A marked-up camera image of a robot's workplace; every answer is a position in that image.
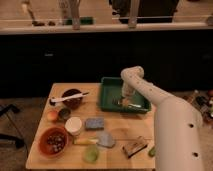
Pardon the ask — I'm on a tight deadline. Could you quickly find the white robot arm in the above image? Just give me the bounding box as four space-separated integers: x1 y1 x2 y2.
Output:
121 66 204 171

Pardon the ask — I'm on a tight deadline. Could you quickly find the dark red bowl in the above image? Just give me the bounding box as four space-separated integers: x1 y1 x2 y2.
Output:
61 88 84 110

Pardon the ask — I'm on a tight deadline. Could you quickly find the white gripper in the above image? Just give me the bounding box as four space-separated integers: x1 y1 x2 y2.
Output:
120 82 135 107

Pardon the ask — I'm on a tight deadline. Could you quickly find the silver metal fork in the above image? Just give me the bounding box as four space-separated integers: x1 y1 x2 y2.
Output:
112 98 140 108

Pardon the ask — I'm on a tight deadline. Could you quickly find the wooden folding table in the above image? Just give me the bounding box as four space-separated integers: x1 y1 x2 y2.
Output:
26 83 155 170

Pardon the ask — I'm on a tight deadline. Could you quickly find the green cucumber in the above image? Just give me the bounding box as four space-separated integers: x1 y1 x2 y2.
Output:
148 146 156 157

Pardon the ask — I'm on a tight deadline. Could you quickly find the light green cup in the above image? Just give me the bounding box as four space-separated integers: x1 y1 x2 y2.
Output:
83 145 99 163

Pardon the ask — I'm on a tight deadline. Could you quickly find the white handled spatula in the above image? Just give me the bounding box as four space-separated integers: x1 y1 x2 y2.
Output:
49 92 89 106

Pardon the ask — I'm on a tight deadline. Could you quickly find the green plastic tray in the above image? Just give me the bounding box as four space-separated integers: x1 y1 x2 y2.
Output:
98 77 151 114

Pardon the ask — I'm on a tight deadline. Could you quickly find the small dark green cup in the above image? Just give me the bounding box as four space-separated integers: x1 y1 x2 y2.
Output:
58 108 71 121

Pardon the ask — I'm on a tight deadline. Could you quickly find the white round cup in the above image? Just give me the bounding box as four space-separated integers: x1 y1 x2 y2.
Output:
65 117 82 135

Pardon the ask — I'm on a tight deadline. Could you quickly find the brown wooden block brush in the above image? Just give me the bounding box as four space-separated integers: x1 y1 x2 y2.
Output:
122 136 148 158

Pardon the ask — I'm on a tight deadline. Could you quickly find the grey blue cloth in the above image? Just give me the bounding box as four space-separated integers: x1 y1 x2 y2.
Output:
97 131 115 148

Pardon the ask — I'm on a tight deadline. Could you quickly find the yellow handled brush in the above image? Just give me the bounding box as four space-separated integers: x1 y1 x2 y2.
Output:
73 138 98 145

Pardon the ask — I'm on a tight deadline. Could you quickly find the black chair base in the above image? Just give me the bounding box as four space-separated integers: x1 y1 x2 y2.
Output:
0 103 26 150

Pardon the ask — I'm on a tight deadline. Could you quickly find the blue sponge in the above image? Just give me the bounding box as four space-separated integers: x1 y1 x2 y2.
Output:
85 117 104 130

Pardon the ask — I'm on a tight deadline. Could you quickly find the orange peach fruit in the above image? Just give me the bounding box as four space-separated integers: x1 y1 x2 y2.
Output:
47 110 58 122

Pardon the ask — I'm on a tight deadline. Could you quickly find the orange bowl with nuts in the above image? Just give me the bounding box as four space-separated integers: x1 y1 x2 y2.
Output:
38 127 69 158

